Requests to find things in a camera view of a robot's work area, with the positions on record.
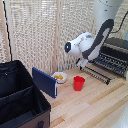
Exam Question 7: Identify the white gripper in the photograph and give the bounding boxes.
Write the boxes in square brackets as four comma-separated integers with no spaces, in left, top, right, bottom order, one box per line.
[76,58,89,71]

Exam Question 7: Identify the black oven door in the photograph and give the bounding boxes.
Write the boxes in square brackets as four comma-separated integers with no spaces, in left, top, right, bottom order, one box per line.
[79,64,113,85]

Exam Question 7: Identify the white bowl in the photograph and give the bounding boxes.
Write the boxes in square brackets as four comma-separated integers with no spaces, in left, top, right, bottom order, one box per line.
[51,71,69,84]

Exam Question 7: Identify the black toaster oven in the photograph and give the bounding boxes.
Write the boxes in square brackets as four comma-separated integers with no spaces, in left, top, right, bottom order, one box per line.
[99,37,128,78]

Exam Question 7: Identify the red plastic cup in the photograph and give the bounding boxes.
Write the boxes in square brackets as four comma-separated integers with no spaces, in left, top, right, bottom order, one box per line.
[73,75,86,92]

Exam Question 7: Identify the yellow food pieces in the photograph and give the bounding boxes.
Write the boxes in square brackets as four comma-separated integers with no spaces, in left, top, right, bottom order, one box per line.
[54,74,64,81]

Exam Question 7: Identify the blue box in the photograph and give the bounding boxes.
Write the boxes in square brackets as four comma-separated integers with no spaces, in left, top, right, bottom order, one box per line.
[31,66,58,99]

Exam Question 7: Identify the wooden bamboo folding screen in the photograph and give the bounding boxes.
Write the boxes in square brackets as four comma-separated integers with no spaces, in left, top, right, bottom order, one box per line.
[0,0,128,73]

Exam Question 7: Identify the black fabric storage box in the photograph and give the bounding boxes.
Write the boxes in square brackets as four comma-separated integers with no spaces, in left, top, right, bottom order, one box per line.
[0,59,52,128]

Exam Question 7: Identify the black thin pole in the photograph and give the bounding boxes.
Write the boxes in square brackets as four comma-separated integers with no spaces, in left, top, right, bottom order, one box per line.
[2,0,13,63]

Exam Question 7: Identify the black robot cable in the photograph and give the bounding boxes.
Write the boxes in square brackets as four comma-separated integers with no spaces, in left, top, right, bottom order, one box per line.
[109,11,128,35]

